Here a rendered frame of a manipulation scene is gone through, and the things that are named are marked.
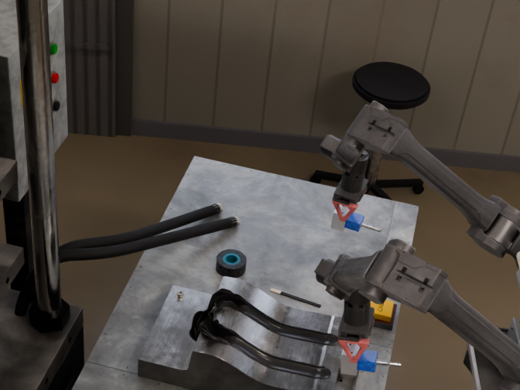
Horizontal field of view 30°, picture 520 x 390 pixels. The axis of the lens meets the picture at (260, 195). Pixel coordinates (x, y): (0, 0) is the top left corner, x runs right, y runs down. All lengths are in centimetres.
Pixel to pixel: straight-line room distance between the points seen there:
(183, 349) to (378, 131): 71
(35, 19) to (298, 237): 111
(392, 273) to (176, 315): 87
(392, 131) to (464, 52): 228
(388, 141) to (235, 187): 98
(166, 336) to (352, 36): 213
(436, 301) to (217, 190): 135
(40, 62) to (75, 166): 230
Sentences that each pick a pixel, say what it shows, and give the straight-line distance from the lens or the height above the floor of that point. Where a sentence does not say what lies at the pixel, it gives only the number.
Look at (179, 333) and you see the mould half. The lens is 235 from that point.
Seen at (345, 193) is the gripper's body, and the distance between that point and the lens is 252.
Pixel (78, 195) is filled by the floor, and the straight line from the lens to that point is 411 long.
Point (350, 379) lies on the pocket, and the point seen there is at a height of 86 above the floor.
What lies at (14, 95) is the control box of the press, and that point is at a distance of 222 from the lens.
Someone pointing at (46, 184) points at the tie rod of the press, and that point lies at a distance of 217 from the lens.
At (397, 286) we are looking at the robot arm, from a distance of 162.
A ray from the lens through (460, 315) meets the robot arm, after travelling 167.
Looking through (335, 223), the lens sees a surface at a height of 92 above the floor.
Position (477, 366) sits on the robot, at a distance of 216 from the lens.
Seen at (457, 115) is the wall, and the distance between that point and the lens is 441.
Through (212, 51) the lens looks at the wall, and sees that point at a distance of 420.
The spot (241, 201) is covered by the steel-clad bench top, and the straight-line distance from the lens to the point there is 283.
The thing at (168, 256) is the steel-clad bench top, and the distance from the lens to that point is 263.
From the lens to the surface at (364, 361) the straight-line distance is 219.
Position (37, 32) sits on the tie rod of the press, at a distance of 196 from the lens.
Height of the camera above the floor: 257
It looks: 38 degrees down
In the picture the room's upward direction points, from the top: 7 degrees clockwise
